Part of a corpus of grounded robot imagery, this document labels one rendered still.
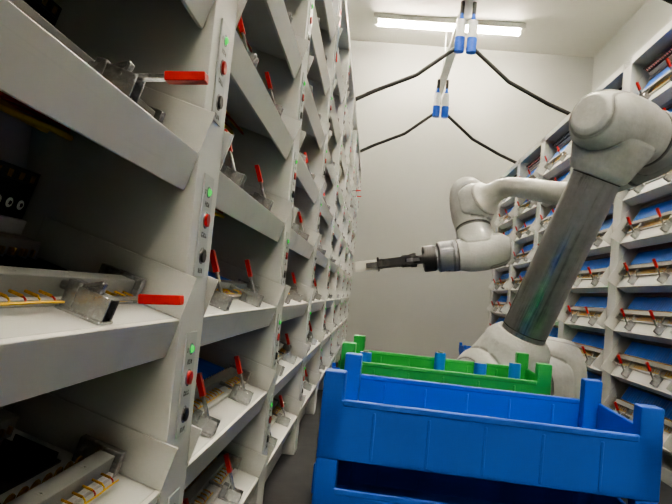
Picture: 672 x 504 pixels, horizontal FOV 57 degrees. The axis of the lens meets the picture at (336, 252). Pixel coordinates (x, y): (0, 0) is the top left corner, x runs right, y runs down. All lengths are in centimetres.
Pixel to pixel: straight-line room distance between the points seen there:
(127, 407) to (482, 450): 39
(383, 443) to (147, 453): 28
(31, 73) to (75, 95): 5
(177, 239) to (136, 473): 26
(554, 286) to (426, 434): 85
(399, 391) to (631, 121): 78
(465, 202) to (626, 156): 59
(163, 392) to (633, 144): 100
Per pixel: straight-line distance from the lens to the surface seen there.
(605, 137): 133
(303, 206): 212
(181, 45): 78
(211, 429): 98
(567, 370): 158
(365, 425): 59
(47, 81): 45
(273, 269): 141
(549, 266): 139
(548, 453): 61
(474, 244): 177
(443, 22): 559
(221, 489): 129
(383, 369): 92
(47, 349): 46
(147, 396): 74
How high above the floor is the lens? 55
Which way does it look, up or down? 4 degrees up
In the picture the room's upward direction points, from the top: 6 degrees clockwise
